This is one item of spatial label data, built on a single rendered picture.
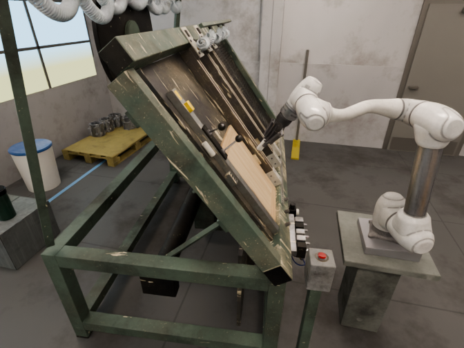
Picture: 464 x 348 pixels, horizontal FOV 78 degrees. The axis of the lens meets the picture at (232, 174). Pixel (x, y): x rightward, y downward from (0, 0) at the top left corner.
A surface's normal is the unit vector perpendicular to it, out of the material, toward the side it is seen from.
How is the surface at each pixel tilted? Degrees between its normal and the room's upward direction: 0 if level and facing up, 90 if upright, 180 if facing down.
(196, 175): 90
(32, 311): 0
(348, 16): 90
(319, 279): 90
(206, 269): 0
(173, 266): 0
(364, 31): 90
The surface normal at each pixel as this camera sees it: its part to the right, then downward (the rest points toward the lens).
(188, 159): -0.14, 0.49
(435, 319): 0.00, -0.87
